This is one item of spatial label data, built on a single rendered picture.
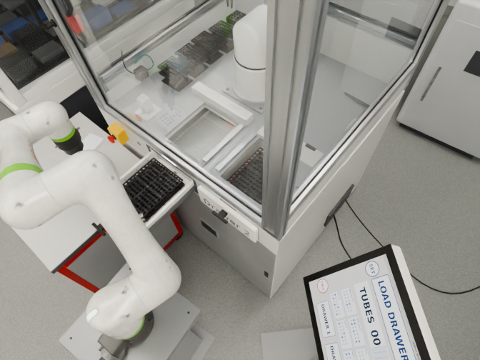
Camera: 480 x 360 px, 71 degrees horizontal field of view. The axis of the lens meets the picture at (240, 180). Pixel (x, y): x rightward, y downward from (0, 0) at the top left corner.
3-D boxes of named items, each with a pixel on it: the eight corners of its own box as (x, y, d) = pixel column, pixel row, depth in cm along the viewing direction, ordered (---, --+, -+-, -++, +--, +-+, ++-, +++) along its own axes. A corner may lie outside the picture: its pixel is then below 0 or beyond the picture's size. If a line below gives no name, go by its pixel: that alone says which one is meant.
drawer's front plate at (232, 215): (255, 243, 128) (255, 231, 119) (200, 201, 139) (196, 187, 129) (258, 239, 129) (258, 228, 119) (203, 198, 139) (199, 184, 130)
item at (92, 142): (88, 159, 159) (86, 158, 158) (73, 153, 162) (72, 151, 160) (105, 141, 165) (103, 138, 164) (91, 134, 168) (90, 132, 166)
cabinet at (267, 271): (271, 303, 194) (278, 258, 126) (152, 203, 232) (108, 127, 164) (356, 191, 230) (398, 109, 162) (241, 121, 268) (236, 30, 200)
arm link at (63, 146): (42, 136, 124) (58, 148, 121) (67, 116, 128) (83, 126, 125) (51, 146, 129) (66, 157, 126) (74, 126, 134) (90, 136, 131)
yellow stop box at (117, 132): (121, 146, 153) (115, 136, 147) (111, 138, 155) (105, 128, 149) (129, 139, 155) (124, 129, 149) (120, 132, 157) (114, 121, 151)
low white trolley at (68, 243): (118, 309, 196) (50, 271, 132) (58, 245, 219) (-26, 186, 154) (188, 237, 218) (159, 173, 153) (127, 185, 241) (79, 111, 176)
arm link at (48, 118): (63, 107, 111) (52, 88, 116) (25, 125, 108) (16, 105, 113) (81, 134, 123) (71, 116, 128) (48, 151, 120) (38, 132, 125)
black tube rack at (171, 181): (146, 226, 132) (141, 218, 126) (117, 201, 138) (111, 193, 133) (186, 187, 140) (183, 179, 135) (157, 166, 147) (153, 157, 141)
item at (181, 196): (137, 247, 128) (131, 241, 122) (96, 208, 137) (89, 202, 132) (208, 177, 143) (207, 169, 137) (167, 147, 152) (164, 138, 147)
